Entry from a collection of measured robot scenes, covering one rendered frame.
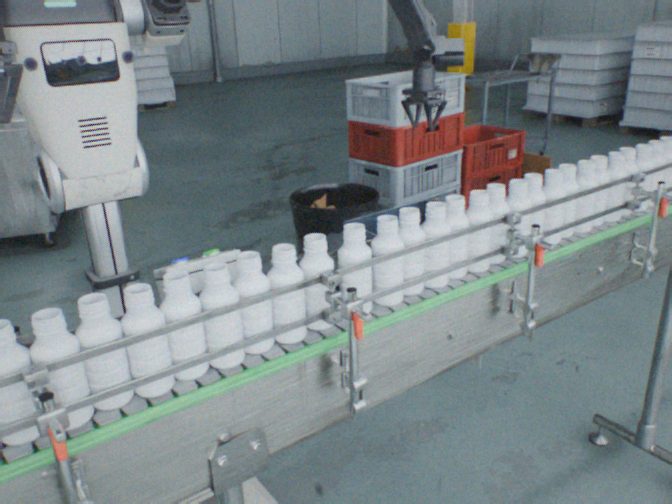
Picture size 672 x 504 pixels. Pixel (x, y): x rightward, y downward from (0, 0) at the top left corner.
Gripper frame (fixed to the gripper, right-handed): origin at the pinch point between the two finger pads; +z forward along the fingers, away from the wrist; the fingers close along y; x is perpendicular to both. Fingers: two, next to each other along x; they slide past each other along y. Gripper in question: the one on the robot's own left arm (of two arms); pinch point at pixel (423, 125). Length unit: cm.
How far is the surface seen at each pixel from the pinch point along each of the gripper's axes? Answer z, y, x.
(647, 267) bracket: 33, -48, -29
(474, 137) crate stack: 59, 187, -230
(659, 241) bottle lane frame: 32, -43, -44
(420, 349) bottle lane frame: 33, -42, 41
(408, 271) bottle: 17, -39, 41
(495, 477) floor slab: 122, -10, -25
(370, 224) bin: 29.4, 15.7, 6.0
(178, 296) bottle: 9, -38, 85
